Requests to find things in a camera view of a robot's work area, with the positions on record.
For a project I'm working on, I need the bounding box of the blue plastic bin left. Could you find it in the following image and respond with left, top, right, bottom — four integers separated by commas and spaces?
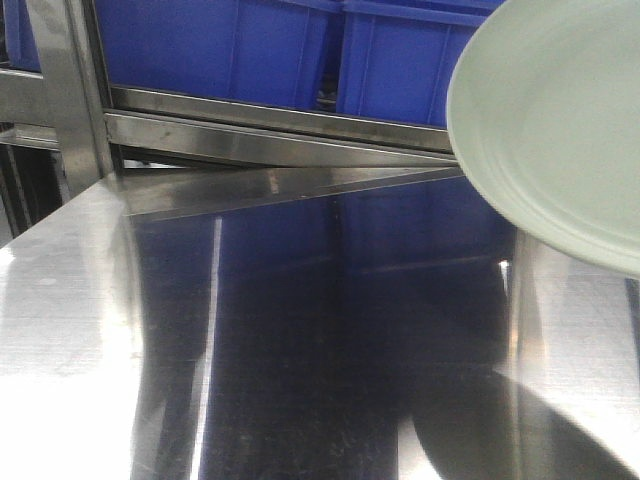
95, 1, 342, 109

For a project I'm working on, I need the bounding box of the stainless steel shelf rack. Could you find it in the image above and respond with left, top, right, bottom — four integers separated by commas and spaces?
0, 0, 464, 221

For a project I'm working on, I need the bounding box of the pale green round plate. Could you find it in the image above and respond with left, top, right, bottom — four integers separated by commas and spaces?
446, 1, 639, 277

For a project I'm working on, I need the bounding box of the large blue plastic bin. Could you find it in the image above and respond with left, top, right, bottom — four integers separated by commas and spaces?
336, 1, 501, 128

